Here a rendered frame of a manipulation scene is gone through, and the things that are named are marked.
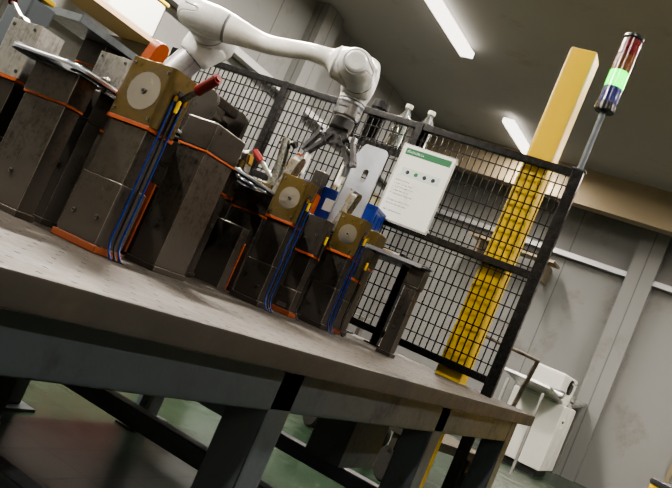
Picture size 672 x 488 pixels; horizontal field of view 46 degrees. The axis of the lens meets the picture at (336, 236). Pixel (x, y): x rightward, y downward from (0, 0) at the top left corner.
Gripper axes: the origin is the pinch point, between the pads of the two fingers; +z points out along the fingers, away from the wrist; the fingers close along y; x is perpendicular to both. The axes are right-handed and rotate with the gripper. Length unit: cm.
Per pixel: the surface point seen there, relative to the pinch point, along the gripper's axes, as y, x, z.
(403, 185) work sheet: 5, 54, -16
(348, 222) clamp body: 19.7, -8.6, 11.4
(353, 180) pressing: -1.3, 26.6, -6.8
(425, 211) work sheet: 18, 54, -9
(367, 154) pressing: -0.3, 26.6, -17.1
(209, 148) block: 21, -87, 16
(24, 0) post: -32, -99, 0
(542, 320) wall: -46, 750, -42
